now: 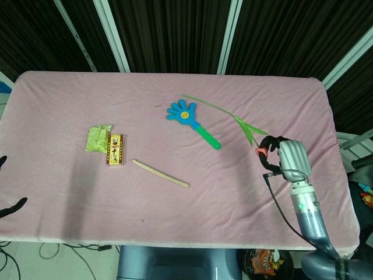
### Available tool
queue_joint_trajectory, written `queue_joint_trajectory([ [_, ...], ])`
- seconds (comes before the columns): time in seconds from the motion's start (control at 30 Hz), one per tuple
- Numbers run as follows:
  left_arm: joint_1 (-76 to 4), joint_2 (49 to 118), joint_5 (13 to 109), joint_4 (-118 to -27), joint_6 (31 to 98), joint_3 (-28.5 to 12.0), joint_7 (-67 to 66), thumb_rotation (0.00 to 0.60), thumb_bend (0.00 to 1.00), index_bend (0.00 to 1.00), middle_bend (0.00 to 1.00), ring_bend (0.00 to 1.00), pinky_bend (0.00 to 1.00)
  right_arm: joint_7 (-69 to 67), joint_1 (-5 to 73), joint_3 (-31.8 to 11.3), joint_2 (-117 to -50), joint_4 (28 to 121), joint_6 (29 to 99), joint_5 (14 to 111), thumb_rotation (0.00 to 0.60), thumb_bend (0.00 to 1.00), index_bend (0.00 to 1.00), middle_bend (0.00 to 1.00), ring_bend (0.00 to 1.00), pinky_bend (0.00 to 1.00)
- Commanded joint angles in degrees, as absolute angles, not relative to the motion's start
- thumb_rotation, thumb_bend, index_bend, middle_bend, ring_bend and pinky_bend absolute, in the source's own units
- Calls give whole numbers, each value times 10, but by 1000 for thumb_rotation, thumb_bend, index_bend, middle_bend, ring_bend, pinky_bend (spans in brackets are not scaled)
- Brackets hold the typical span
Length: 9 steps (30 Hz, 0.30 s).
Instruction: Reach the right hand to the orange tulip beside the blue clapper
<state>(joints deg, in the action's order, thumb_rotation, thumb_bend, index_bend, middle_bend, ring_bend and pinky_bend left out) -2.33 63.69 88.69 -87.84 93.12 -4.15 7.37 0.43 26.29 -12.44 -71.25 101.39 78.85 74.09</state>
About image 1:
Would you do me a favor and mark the green foil packet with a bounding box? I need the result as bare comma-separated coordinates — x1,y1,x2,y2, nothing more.
85,124,114,153

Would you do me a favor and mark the orange snack bag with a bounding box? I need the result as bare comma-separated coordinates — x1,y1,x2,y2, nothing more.
244,248,294,278

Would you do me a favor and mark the blue hand clapper toy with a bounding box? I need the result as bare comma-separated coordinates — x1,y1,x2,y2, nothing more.
166,98,222,151

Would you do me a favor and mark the red yellow carton box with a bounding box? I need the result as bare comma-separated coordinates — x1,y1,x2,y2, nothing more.
105,133,127,167

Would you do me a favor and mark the wooden drumstick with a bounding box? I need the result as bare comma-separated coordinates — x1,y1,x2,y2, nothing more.
131,158,191,188

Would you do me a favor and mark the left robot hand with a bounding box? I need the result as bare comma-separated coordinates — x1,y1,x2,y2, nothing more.
0,155,29,219

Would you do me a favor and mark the artificial tulip flower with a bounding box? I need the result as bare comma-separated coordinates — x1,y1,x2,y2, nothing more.
181,93,270,157

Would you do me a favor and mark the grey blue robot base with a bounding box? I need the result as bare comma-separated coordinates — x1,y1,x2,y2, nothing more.
115,245,242,280

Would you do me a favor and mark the black floor cable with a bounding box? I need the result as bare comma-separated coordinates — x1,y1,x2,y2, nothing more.
0,241,113,280

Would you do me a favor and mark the white metal rack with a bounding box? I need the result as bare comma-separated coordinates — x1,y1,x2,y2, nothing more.
336,131,373,164

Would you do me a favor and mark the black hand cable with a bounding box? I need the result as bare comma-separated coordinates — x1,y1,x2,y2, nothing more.
262,171,344,263

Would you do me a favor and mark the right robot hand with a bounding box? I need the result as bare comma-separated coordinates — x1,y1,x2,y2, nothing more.
255,135,311,182

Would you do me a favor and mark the pink table cloth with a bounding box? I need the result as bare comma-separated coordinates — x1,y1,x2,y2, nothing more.
0,71,361,254

